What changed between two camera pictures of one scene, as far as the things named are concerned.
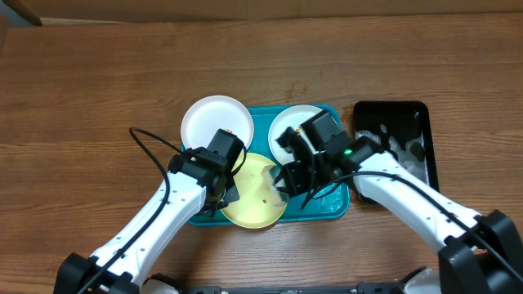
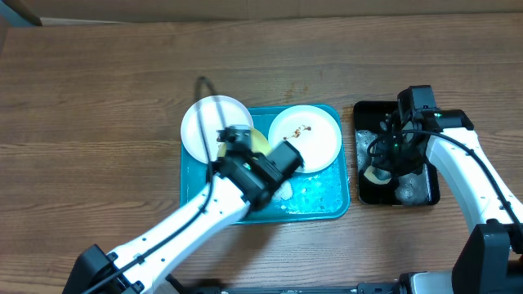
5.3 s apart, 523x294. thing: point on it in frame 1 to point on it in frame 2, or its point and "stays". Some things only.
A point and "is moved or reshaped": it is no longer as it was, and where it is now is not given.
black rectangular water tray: [402, 128] stays
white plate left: [204, 117] stays
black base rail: [361, 288] stays
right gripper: [299, 188] to [382, 159]
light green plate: [257, 207] is moved or reshaped
